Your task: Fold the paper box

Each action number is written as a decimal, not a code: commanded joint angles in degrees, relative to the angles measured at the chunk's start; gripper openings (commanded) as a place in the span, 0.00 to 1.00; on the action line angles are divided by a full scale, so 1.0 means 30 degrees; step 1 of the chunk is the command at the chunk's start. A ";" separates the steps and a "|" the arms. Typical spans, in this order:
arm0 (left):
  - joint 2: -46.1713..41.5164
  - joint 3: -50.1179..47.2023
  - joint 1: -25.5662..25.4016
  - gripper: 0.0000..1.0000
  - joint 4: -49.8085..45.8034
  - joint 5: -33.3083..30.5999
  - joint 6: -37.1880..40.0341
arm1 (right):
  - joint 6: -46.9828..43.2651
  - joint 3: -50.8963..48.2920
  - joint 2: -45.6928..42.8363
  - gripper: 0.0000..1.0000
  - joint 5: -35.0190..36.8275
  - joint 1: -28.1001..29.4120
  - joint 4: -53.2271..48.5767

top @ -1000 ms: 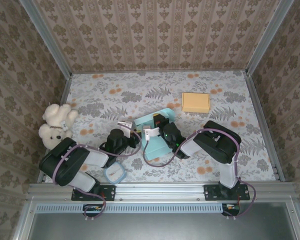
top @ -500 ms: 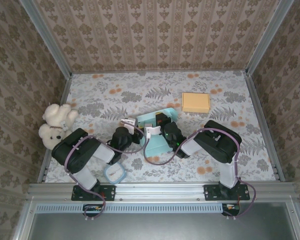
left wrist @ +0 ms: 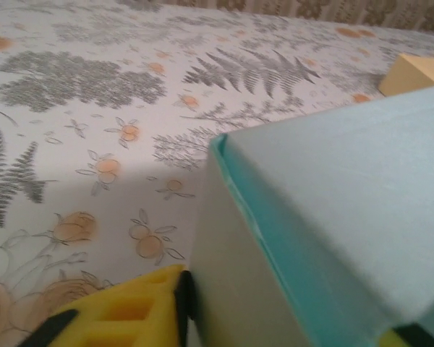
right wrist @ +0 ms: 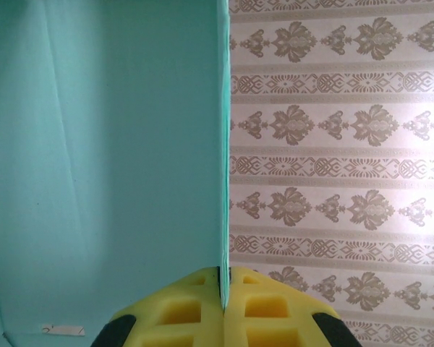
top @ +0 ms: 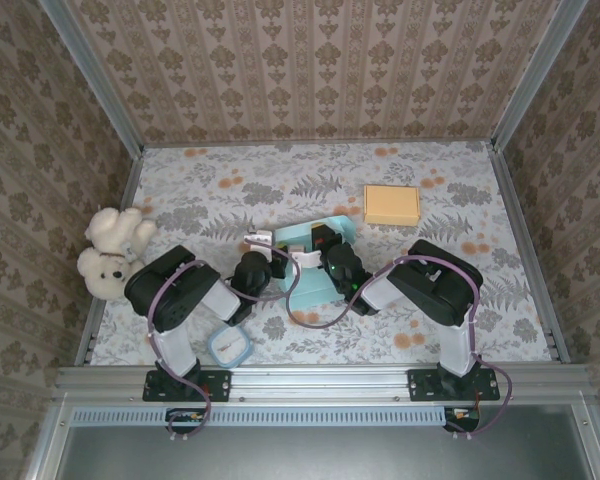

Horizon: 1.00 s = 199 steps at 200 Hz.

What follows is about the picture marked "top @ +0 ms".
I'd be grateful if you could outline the light blue paper box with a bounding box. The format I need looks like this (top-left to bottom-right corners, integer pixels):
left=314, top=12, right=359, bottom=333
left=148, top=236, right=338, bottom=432
left=272, top=214, right=359, bottom=311

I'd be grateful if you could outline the yellow paper box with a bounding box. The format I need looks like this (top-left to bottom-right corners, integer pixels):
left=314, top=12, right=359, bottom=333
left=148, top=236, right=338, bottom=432
left=363, top=184, right=421, bottom=225

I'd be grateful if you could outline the square blue-rimmed container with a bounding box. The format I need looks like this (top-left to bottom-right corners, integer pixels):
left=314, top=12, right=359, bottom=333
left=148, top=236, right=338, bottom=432
left=207, top=322, right=254, bottom=370

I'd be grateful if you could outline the floral patterned table cover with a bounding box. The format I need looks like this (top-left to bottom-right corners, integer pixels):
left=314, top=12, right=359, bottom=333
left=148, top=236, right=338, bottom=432
left=87, top=140, right=556, bottom=366

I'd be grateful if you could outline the white teddy bear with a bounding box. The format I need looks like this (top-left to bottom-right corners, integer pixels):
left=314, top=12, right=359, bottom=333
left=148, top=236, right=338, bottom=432
left=77, top=205, right=159, bottom=301

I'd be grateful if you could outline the black connector board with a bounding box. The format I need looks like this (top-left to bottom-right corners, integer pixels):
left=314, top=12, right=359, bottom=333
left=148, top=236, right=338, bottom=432
left=165, top=407, right=212, bottom=435
left=443, top=406, right=481, bottom=434

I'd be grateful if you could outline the grey metal panel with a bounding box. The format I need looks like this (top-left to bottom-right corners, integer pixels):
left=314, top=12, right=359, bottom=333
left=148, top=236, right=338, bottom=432
left=54, top=404, right=599, bottom=480

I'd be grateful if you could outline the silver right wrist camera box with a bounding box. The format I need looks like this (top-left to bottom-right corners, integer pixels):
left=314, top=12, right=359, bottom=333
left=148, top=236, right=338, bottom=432
left=288, top=248, right=325, bottom=270

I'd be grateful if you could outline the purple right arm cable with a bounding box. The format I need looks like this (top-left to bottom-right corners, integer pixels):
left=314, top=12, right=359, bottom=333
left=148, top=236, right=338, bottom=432
left=285, top=252, right=514, bottom=442

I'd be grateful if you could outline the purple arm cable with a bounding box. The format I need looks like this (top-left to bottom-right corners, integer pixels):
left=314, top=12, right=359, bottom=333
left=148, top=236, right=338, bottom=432
left=146, top=238, right=301, bottom=444
left=285, top=252, right=514, bottom=442

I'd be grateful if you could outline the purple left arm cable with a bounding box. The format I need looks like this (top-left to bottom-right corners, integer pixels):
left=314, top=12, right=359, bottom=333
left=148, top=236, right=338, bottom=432
left=146, top=238, right=301, bottom=444

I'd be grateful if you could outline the aluminium mounting rail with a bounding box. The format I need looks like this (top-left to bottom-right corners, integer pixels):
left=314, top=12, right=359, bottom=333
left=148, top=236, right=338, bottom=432
left=53, top=363, right=592, bottom=402

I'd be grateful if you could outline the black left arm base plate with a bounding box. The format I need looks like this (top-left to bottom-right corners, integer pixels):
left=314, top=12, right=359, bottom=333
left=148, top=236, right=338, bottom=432
left=142, top=368, right=233, bottom=404

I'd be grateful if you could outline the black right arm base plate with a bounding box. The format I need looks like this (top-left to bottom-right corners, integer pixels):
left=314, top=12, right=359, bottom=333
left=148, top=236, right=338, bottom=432
left=407, top=368, right=501, bottom=404

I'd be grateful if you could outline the grey slotted cable duct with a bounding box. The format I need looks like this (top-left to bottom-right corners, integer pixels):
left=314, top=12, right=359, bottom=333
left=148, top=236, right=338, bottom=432
left=72, top=405, right=451, bottom=427

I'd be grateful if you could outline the aluminium side rail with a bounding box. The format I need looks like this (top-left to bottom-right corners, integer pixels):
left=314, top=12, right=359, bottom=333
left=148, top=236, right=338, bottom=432
left=488, top=142, right=572, bottom=365
left=73, top=147, right=146, bottom=369

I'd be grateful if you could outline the aluminium frame post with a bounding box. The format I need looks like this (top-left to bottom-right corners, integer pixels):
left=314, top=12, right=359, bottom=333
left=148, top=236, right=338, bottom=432
left=39, top=0, right=146, bottom=156
left=488, top=0, right=595, bottom=154

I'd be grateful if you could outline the aluminium lower frame bar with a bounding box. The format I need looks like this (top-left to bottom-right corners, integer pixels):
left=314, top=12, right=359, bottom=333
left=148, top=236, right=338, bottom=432
left=27, top=392, right=74, bottom=480
left=577, top=394, right=600, bottom=480

